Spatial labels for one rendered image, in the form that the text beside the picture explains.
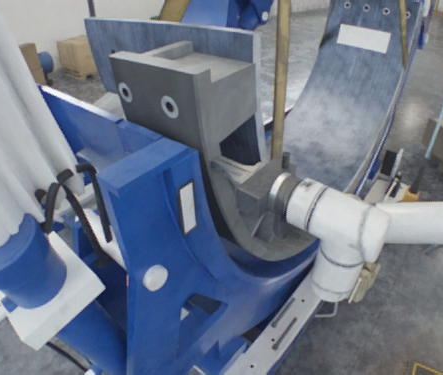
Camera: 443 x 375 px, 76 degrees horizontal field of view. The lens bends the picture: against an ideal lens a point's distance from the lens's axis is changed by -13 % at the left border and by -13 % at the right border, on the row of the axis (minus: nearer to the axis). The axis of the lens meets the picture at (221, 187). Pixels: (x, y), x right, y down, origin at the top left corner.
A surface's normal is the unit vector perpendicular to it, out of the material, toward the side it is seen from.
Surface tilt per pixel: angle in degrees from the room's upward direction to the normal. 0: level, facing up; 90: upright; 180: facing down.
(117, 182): 0
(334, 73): 55
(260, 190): 0
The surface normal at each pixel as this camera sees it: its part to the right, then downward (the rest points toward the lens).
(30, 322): -0.11, -0.72
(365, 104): -0.47, -0.22
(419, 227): -0.48, 0.14
